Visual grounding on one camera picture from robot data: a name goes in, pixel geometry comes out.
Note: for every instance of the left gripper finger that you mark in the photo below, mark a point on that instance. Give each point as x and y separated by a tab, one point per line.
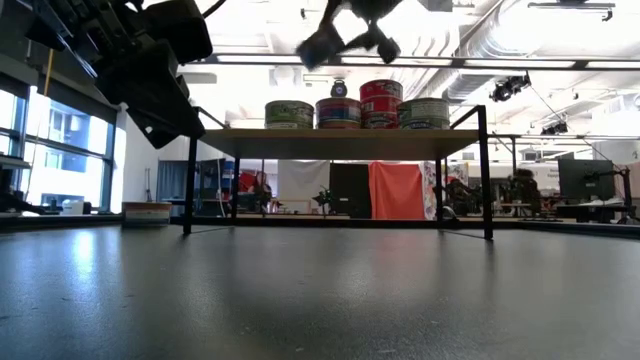
150	90
157	135

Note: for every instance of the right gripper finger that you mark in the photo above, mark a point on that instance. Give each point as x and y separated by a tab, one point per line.
320	47
389	49

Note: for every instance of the silver lidded tin can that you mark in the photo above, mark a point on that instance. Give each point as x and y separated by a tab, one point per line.
338	109

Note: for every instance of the green labelled seafood can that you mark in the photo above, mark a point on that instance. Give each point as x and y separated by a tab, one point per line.
424	114
289	114

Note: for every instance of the striped label seafood can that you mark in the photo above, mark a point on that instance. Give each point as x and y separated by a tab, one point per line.
146	215

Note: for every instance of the wooden shelf with black legs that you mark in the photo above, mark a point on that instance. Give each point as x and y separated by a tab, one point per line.
330	145

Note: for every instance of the black ceiling spotlight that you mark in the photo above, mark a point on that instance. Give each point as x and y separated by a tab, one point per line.
338	89

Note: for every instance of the blue curtain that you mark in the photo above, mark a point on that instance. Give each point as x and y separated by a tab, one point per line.
170	180

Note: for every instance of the black equipment rack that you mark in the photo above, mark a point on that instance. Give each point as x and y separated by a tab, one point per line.
212	185

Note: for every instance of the large window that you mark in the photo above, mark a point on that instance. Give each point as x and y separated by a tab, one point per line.
65	150

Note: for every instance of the red bag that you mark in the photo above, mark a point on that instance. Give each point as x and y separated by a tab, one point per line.
247	181

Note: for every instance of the long ceiling light fixture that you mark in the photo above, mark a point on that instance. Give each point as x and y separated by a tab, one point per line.
500	63

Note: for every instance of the black track spotlight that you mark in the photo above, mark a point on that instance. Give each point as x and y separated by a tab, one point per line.
555	128
507	89

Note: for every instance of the white backdrop cloth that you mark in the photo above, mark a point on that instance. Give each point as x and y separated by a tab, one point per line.
302	180

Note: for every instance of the colourful poster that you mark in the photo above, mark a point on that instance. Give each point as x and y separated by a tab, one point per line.
452	172

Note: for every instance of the orange hanging cloth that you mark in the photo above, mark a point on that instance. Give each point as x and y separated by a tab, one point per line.
397	190

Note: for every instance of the black upright panel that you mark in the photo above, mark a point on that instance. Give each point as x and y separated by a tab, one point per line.
350	190

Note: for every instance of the grey side desk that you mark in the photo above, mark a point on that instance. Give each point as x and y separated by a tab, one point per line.
12	162

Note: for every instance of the small black tabletop device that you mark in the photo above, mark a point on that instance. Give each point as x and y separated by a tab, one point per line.
324	197

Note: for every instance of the black table mat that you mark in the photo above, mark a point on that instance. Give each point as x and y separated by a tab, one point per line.
320	300

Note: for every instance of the dark computer monitor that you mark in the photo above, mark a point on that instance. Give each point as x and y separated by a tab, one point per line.
585	179

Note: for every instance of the background desk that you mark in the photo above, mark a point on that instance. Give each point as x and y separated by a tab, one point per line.
595	206

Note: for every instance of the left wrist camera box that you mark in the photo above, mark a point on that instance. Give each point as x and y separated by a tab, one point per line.
180	30

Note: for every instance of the silver ventilation duct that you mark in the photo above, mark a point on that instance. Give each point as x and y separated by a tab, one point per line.
500	45

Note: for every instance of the black table frame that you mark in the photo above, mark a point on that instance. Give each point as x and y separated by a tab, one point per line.
310	223

